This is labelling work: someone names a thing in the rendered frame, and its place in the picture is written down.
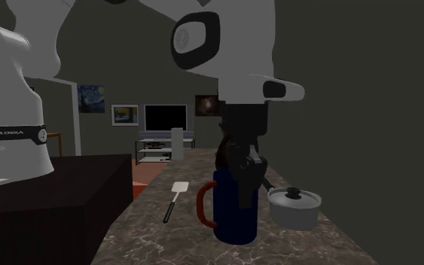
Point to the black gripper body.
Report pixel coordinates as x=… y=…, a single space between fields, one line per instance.
x=244 y=121

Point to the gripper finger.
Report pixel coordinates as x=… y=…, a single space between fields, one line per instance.
x=246 y=180

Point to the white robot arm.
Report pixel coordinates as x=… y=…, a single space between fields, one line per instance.
x=233 y=55

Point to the dark brown rounded object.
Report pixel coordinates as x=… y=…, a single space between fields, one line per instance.
x=222 y=154

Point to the grey pot with lid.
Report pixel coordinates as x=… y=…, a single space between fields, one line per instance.
x=294 y=214

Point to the tall grey box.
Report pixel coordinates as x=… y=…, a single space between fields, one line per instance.
x=177 y=145

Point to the black television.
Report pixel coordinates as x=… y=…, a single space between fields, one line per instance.
x=165 y=117

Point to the grey television stand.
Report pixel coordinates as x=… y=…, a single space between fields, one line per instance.
x=153 y=150

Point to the red rug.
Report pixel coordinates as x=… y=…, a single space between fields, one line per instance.
x=145 y=174

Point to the blue night sky painting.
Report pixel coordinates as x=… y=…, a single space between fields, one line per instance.
x=91 y=99

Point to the small wooden table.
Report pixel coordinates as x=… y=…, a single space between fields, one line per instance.
x=55 y=135

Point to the dark robot stand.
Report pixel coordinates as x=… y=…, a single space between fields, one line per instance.
x=50 y=205

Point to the dark reddish wall picture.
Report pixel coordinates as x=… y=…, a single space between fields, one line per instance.
x=206 y=105

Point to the white framed wall picture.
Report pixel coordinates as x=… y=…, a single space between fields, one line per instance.
x=124 y=115

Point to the white door frame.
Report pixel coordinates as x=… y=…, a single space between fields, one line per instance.
x=75 y=121

